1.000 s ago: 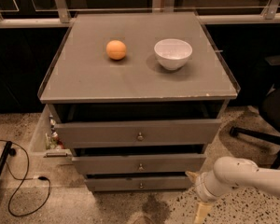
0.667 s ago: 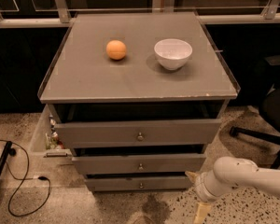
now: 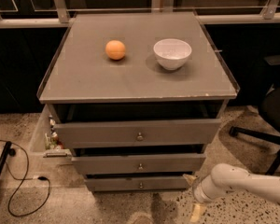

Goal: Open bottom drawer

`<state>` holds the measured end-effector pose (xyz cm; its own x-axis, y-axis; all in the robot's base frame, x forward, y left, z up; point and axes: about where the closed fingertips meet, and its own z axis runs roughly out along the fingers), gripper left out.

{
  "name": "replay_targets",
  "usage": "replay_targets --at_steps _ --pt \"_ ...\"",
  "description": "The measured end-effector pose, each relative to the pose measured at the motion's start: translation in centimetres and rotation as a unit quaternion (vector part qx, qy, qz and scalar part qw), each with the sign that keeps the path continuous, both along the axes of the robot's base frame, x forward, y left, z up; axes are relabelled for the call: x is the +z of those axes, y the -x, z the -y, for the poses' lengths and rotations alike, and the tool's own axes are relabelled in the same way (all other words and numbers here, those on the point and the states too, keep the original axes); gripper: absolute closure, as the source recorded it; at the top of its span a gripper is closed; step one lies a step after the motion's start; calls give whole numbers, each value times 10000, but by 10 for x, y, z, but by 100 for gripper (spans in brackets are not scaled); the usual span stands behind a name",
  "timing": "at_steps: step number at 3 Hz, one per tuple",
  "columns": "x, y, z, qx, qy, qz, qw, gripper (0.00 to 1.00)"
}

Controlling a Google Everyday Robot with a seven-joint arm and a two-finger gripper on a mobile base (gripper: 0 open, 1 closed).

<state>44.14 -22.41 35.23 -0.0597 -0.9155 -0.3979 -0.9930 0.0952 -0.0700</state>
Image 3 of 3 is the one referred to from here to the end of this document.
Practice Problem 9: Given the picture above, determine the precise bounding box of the grey top drawer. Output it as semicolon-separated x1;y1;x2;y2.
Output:
49;101;224;148

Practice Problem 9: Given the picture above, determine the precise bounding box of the grey middle drawer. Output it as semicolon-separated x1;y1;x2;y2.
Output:
72;145;206;175

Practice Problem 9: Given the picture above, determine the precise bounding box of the black office chair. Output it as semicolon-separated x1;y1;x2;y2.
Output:
229;54;280;176

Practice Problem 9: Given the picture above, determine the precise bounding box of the clear plastic storage bin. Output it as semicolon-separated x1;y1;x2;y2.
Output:
29;106;71;158

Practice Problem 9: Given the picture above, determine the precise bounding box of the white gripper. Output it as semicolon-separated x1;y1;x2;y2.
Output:
183;174;223;223

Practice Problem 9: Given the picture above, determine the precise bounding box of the metal window railing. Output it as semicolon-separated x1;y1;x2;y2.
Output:
0;0;280;27

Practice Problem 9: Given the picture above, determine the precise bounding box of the grey drawer cabinet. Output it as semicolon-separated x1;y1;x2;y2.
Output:
38;12;239;180

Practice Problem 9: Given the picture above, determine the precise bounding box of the orange fruit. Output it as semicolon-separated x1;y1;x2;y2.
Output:
105;40;126;61

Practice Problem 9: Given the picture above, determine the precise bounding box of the grey drawer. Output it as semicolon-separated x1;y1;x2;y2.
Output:
85;174;189;192
72;145;206;175
49;101;224;148

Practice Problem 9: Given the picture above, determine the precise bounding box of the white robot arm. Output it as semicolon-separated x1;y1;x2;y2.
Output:
183;163;280;224

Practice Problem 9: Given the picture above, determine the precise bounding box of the black cable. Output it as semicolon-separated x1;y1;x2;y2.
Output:
0;139;52;217

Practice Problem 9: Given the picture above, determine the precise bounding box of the grey bottom drawer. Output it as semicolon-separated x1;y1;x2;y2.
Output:
85;174;189;192

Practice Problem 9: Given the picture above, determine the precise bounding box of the white bowl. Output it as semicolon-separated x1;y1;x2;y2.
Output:
153;38;192;71

